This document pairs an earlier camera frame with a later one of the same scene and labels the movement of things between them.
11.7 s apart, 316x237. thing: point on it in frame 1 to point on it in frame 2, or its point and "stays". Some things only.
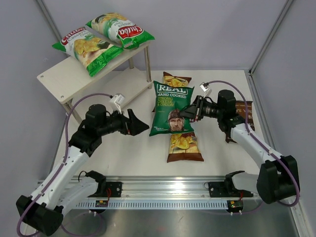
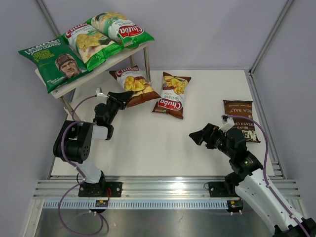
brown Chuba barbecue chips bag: [184, 146] to [134, 79]
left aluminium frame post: [49, 19] stays
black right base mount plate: [226, 189] stays
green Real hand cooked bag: [169, 100] to [57, 63]
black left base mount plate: [115, 189] stays
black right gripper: [190, 111] to [207, 134]
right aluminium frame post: [286, 7] stays
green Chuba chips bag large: [120, 30] stays
